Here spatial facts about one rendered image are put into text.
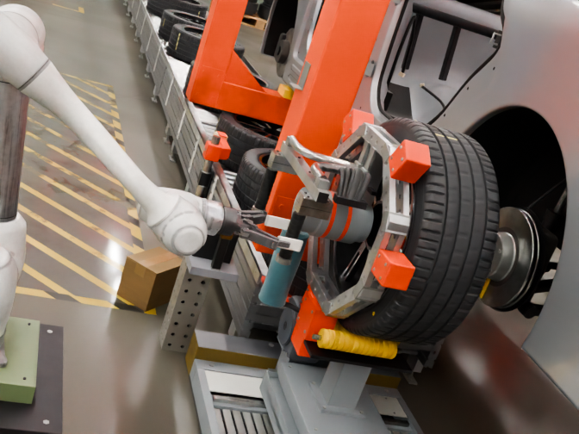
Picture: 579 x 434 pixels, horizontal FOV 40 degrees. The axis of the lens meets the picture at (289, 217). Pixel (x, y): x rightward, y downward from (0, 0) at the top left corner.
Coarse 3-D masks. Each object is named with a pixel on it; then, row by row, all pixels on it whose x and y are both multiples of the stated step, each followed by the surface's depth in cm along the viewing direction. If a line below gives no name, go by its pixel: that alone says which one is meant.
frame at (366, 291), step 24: (360, 144) 247; (384, 144) 221; (384, 168) 218; (384, 192) 215; (408, 192) 215; (384, 216) 211; (408, 216) 212; (312, 240) 257; (384, 240) 211; (312, 264) 253; (312, 288) 249; (336, 288) 246; (360, 288) 216; (336, 312) 231
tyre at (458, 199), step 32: (384, 128) 243; (416, 128) 225; (448, 160) 218; (480, 160) 224; (416, 192) 216; (448, 192) 212; (480, 192) 217; (416, 224) 212; (448, 224) 211; (480, 224) 214; (416, 256) 210; (448, 256) 212; (480, 256) 214; (416, 288) 213; (448, 288) 215; (480, 288) 217; (352, 320) 236; (384, 320) 221; (416, 320) 222; (448, 320) 222
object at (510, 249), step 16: (512, 208) 251; (512, 224) 249; (528, 224) 241; (512, 240) 247; (528, 240) 240; (496, 256) 245; (512, 256) 244; (528, 256) 238; (496, 272) 245; (512, 272) 244; (528, 272) 237; (496, 288) 250; (512, 288) 242; (528, 288) 239; (496, 304) 248; (512, 304) 244
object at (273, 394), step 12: (276, 372) 279; (264, 384) 277; (276, 384) 276; (264, 396) 275; (276, 396) 265; (276, 408) 262; (288, 408) 265; (276, 420) 260; (288, 420) 258; (276, 432) 258; (288, 432) 248
